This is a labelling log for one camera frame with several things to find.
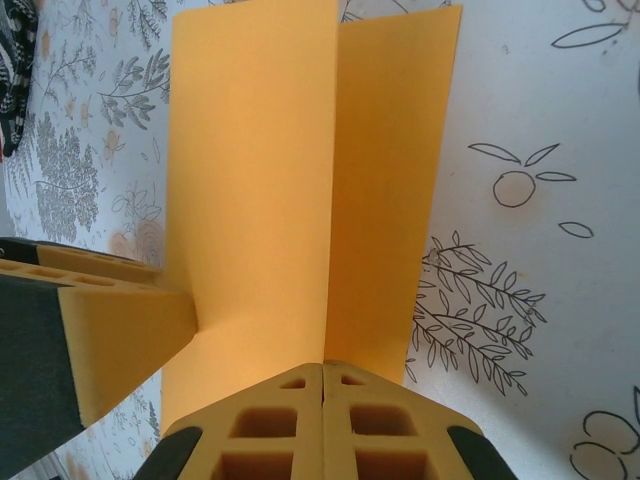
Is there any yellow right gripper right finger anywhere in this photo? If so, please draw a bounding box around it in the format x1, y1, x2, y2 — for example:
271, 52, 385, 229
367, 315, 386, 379
323, 360, 516, 480

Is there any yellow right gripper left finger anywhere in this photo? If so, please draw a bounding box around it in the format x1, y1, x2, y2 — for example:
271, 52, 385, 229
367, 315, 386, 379
132, 363, 325, 480

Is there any orange paper sheet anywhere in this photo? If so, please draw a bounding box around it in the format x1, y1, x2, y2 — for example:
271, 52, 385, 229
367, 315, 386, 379
160, 0, 465, 437

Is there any black white striped sock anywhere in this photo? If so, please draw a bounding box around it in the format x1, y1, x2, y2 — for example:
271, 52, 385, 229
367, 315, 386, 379
0, 0, 40, 159

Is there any floral print tablecloth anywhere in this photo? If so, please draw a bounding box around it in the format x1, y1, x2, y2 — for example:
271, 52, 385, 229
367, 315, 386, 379
0, 0, 640, 480

